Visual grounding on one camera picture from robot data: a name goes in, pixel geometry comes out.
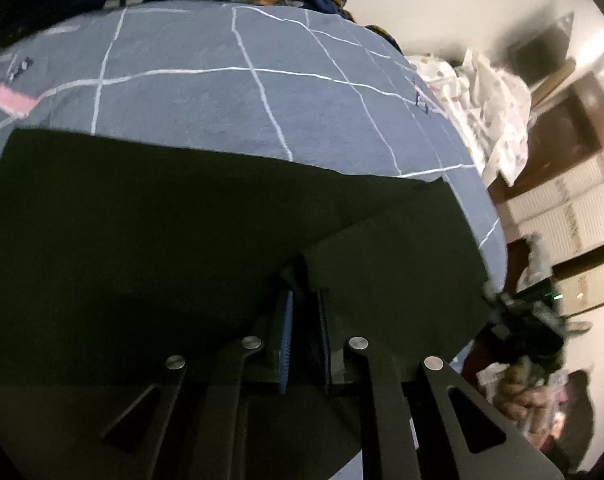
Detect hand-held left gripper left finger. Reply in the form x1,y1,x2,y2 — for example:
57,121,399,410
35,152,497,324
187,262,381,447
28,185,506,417
57,287,296,480

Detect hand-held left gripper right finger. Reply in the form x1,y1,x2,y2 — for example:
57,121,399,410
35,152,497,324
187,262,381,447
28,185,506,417
316,287,566,480

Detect black pants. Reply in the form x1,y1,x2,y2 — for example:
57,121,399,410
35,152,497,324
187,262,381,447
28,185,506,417
0,127,499,480

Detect wooden wardrobe with white panels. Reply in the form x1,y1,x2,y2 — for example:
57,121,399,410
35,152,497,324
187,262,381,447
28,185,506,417
487,70,604,322

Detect white patterned cloth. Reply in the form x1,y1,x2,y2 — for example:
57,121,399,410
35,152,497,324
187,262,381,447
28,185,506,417
407,47,534,189

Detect blue grid bedsheet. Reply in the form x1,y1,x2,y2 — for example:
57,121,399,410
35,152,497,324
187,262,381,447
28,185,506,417
0,0,509,288

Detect dark wall screen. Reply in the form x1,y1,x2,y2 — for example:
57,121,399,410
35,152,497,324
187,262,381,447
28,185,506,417
506,11,576,87

